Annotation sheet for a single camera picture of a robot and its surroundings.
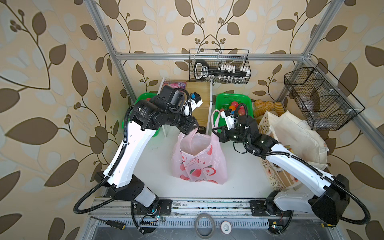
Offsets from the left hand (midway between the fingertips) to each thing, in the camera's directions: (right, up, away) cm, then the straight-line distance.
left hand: (195, 121), depth 61 cm
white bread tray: (+50, +10, +54) cm, 74 cm away
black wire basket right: (+64, +8, +12) cm, 66 cm away
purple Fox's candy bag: (-11, +19, +20) cm, 30 cm away
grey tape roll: (+4, -50, +10) cm, 51 cm away
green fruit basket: (+21, +15, +54) cm, 60 cm away
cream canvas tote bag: (+53, -9, +16) cm, 57 cm away
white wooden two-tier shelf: (+4, +4, +18) cm, 19 cm away
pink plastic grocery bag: (+3, -18, +12) cm, 22 cm away
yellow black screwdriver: (+60, -49, +8) cm, 78 cm away
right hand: (+8, -5, +11) cm, 15 cm away
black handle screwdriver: (-39, -48, +9) cm, 63 cm away
